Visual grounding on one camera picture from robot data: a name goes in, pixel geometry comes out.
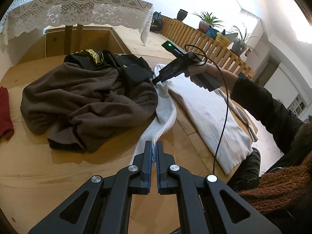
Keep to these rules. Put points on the person's black jacket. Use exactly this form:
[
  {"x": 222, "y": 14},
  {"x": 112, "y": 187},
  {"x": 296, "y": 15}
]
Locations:
[{"x": 248, "y": 165}]

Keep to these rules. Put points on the green plant in grey pot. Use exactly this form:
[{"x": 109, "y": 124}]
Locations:
[{"x": 238, "y": 48}]

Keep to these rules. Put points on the wooden slatted railing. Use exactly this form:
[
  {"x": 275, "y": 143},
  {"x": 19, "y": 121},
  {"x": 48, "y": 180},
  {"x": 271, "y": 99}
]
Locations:
[{"x": 195, "y": 36}]

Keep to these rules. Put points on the dark ceramic vase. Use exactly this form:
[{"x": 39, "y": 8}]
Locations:
[{"x": 182, "y": 15}]

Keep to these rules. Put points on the dark red cloth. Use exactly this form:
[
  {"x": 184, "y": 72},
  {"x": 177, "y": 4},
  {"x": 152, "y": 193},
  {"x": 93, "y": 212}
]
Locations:
[{"x": 4, "y": 112}]

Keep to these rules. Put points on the black garment with yellow print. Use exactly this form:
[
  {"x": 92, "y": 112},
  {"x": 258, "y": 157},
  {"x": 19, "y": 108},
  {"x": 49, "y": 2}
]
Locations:
[{"x": 131, "y": 68}]

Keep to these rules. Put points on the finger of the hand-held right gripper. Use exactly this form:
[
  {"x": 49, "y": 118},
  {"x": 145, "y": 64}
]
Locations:
[{"x": 158, "y": 78}]

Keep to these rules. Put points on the person's right forearm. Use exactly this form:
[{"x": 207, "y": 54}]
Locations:
[{"x": 263, "y": 107}]

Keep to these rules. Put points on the yellow plastic basket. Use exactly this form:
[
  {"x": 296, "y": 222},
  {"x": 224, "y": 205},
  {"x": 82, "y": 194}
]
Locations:
[{"x": 223, "y": 39}]

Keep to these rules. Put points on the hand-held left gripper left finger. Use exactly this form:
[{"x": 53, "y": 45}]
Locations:
[{"x": 149, "y": 160}]

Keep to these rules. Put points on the white cube shelf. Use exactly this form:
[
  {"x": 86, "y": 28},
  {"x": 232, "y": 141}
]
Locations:
[{"x": 297, "y": 106}]

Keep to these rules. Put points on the cream ribbed sweater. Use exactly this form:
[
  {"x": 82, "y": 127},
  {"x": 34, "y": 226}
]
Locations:
[{"x": 209, "y": 117}]

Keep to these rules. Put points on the person's right hand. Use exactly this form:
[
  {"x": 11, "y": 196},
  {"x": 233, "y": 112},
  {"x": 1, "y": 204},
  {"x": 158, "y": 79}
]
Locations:
[{"x": 219, "y": 72}]

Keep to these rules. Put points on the orange knitted scarf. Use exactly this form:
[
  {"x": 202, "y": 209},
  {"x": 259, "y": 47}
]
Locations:
[{"x": 280, "y": 187}]

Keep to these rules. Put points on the grey box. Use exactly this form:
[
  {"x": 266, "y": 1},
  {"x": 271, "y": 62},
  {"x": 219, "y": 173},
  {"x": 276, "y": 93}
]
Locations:
[{"x": 231, "y": 36}]

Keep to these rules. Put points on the blue pot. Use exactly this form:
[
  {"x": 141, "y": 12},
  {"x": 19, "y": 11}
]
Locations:
[{"x": 213, "y": 33}]

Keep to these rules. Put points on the person's head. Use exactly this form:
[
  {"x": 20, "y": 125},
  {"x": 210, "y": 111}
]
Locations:
[{"x": 303, "y": 139}]

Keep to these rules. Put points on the white lace tablecloth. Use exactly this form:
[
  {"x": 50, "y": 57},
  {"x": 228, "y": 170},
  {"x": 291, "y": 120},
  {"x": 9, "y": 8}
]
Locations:
[{"x": 80, "y": 7}]

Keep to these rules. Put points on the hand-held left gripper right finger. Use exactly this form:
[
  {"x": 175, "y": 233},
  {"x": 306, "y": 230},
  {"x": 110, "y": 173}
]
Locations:
[{"x": 159, "y": 165}]

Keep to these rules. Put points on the brown garment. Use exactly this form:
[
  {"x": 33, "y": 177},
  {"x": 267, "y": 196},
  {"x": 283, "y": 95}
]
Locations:
[{"x": 85, "y": 102}]

